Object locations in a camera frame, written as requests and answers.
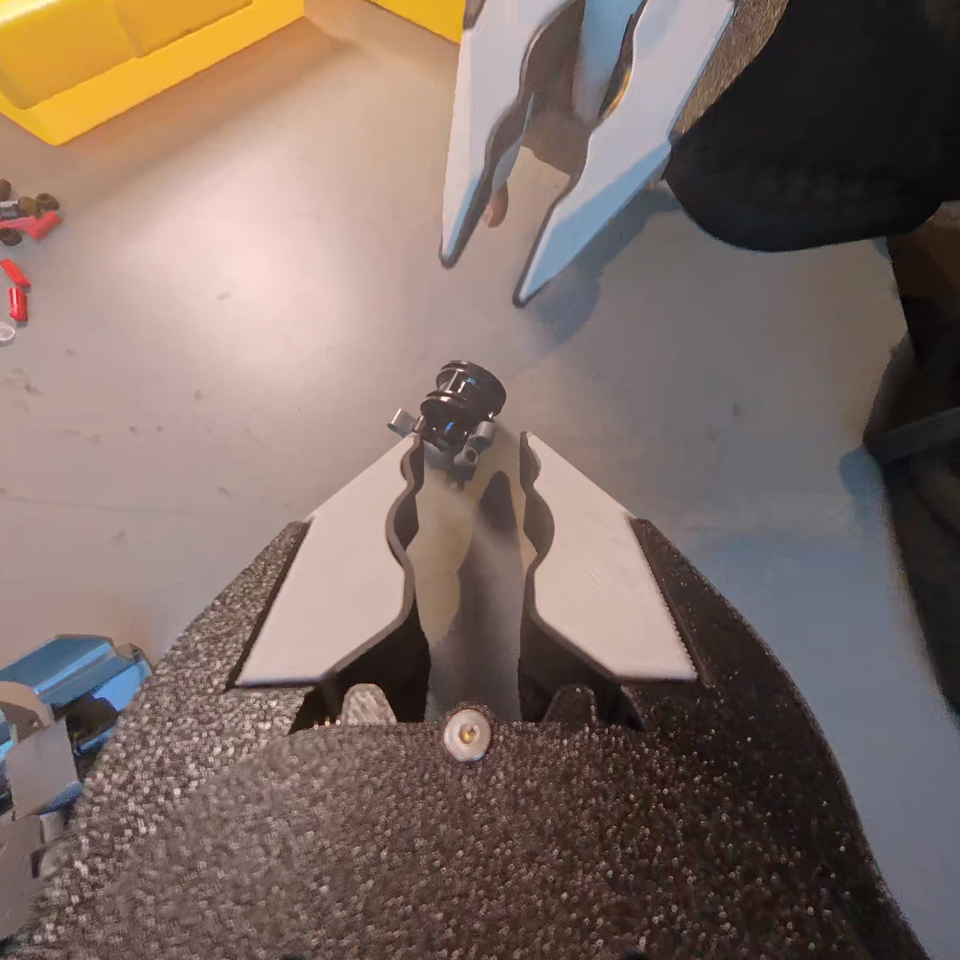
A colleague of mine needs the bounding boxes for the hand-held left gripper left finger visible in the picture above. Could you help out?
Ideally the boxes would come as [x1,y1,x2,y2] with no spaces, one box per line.
[234,435,426,689]

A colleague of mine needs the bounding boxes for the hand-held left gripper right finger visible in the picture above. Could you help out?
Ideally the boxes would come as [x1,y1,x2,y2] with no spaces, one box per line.
[519,431,699,684]

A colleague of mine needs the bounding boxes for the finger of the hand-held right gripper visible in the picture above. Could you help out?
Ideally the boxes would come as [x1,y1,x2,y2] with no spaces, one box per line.
[440,0,571,270]
[511,0,738,309]

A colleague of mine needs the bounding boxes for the black toy wheel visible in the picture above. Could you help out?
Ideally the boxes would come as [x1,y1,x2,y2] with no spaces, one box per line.
[418,361,508,453]

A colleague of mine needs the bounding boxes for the grey desk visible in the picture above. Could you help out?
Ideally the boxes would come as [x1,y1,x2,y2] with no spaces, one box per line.
[0,15,960,960]

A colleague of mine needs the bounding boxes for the yellow storage bin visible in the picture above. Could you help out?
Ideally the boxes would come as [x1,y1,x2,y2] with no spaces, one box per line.
[0,0,306,147]
[369,0,467,45]

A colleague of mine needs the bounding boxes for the person in black hoodie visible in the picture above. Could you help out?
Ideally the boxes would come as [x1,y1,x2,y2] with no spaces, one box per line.
[862,225,960,715]

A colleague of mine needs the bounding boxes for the pile of small brick pieces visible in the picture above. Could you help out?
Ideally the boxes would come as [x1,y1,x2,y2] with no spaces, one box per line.
[0,177,63,348]

